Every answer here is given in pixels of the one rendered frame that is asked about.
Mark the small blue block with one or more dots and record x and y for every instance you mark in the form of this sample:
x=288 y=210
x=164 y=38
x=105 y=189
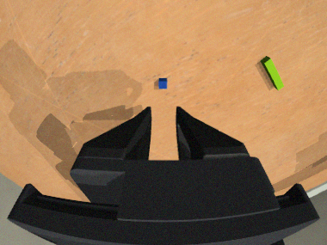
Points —
x=162 y=83

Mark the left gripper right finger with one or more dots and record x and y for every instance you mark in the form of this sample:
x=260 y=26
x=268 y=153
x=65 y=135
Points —
x=204 y=141

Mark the lime green rod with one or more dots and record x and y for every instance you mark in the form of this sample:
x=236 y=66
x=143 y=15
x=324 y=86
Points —
x=272 y=72

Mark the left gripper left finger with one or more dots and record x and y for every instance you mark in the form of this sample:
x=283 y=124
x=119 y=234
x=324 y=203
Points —
x=123 y=140

